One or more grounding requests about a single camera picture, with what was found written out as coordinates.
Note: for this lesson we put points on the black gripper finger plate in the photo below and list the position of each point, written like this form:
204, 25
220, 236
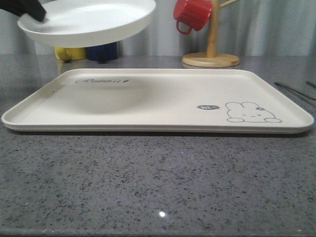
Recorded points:
19, 7

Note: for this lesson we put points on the silver fork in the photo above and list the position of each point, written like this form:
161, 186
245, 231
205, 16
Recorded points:
294, 89

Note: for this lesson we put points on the yellow mug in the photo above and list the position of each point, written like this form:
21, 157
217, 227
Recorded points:
69, 54

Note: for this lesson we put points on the white round plate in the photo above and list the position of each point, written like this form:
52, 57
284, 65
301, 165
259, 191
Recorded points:
85, 23

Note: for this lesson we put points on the beige rabbit serving tray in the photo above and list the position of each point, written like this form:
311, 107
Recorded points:
158, 100

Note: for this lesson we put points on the red mug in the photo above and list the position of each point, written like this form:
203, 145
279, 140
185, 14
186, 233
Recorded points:
191, 15

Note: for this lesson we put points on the navy blue mug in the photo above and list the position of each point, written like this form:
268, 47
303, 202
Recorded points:
103, 52

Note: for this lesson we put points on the silver spoon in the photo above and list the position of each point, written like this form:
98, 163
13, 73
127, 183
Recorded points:
311, 84

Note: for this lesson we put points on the wooden mug tree stand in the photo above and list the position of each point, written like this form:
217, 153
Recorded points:
211, 58

